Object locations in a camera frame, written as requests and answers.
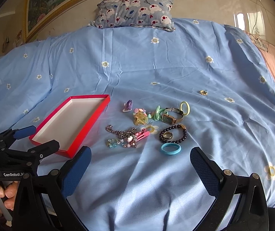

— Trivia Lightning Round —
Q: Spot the yellow-green plastic hair claw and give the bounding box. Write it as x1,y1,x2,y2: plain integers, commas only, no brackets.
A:
133,108,148,126

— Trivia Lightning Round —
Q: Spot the black bead bracelet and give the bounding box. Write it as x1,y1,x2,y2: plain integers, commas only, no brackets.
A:
158,124,188,144

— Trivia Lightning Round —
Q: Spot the yellow hair elastic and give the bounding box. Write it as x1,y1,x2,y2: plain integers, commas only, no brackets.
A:
180,101,191,116

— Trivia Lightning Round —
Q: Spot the red jewelry box tray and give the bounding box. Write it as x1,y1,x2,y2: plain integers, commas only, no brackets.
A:
29,94,110,159

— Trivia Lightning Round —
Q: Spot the blue hair elastic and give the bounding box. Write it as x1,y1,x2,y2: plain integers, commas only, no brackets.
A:
160,143,181,155

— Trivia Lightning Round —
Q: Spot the pink hair clip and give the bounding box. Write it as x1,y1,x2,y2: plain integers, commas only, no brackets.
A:
134,128,150,141

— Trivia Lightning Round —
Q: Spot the light blue floral bedsheet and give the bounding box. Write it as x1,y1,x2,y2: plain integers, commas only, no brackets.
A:
0,19,275,230

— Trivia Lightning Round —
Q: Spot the gold square wristwatch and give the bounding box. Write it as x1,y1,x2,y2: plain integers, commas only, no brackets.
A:
161,107,184,125

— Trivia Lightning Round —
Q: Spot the grey patterned pillow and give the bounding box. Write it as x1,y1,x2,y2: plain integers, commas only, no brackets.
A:
90,0,175,32

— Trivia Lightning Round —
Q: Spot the silver chain necklace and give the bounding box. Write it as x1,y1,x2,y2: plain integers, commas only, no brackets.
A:
105,124,134,140

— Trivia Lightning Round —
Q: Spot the purple hair tie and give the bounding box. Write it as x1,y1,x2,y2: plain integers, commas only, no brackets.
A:
122,99,134,113

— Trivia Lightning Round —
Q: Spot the green hair tie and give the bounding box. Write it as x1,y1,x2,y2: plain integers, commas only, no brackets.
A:
148,105,168,122

